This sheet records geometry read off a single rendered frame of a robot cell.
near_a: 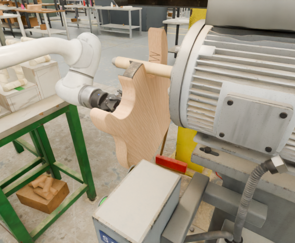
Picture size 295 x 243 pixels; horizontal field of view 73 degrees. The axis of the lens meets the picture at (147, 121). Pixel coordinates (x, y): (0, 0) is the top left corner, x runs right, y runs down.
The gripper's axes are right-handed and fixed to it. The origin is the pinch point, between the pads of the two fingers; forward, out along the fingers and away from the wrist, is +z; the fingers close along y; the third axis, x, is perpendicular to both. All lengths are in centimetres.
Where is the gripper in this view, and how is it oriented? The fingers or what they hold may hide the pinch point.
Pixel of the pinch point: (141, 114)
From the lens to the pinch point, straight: 69.7
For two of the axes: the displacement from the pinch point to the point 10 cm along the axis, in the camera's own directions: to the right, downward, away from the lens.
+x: -2.1, -5.6, -8.0
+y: -4.8, 7.7, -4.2
